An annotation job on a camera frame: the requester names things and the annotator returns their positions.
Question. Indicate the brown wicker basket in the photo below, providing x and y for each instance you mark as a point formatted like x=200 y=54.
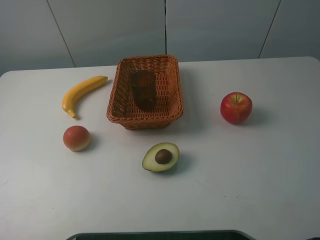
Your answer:
x=169 y=106

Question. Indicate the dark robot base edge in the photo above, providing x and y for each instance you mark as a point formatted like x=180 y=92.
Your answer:
x=166 y=235

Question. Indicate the red orange peach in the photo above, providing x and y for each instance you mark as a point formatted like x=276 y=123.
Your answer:
x=76 y=138

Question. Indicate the red apple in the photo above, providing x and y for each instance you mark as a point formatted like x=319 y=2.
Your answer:
x=236 y=107

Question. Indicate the halved avocado with pit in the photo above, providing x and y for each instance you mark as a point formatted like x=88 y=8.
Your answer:
x=161 y=157

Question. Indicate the yellow banana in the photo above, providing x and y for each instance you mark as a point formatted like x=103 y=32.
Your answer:
x=78 y=91

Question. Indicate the translucent grey plastic cup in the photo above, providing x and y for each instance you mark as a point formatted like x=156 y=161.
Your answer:
x=143 y=86

